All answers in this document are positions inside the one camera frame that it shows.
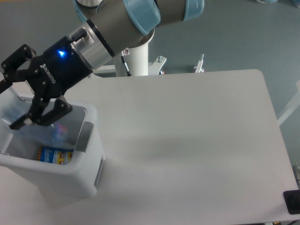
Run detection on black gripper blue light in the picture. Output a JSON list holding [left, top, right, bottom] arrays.
[[0, 36, 94, 130]]

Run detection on clear plastic water bottle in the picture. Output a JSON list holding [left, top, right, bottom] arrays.
[[0, 99, 75, 150]]

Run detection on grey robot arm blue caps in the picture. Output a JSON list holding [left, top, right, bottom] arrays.
[[0, 0, 205, 130]]

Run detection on white plastic trash can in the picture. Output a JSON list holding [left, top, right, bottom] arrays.
[[0, 88, 105, 197]]

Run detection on blue snack package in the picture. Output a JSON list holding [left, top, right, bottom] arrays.
[[37, 146, 74, 165]]

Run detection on black device at table edge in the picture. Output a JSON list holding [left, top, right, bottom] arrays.
[[283, 190, 300, 215]]

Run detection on black cable on pedestal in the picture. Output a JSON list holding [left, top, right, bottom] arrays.
[[120, 55, 132, 77]]

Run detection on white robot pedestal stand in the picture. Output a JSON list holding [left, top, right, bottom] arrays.
[[81, 28, 207, 79]]

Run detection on white frame leg at right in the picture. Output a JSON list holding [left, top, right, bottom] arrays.
[[277, 81, 300, 126]]

